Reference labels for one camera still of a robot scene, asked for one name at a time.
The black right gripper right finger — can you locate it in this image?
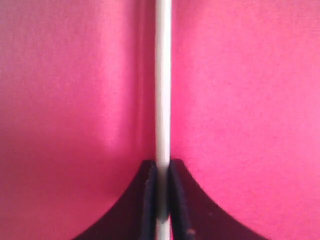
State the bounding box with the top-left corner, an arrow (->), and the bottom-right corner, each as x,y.
169,159 -> 265,240

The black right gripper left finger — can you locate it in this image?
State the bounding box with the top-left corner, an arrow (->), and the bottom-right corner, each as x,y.
75,160 -> 157,240

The red scalloped cloth mat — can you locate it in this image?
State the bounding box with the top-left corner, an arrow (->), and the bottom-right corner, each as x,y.
0,0 -> 320,240

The wooden chopstick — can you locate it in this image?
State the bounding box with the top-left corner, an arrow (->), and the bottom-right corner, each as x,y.
155,0 -> 173,240

